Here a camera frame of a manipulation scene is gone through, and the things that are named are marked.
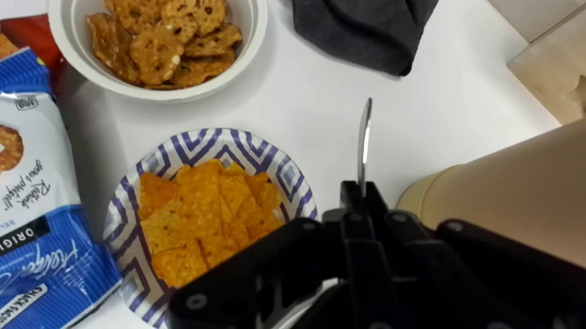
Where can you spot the beige water bottle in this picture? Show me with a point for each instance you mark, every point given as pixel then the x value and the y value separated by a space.
pixel 518 183

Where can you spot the red chip bag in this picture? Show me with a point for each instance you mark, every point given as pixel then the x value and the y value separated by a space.
pixel 29 33

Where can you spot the white round bowl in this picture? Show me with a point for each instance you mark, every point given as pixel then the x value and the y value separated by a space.
pixel 64 37

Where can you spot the blue pretzel snack bag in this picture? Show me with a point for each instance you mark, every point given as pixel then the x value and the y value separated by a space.
pixel 37 183

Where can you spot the orange tortilla chips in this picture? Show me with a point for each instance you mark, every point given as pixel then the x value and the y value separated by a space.
pixel 201 220

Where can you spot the brown pretzel crisps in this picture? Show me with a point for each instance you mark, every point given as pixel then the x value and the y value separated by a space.
pixel 157 43

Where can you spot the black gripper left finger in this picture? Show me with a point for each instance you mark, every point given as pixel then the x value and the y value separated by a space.
pixel 243 275

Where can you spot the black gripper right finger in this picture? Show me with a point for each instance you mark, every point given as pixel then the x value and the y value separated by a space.
pixel 463 267

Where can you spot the dark grey cloth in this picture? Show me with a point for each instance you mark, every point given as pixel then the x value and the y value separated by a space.
pixel 366 30

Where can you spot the blue patterned paper bowl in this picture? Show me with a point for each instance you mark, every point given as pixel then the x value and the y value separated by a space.
pixel 201 143

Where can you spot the wooden shape sorter box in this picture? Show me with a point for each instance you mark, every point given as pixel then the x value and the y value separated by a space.
pixel 551 74

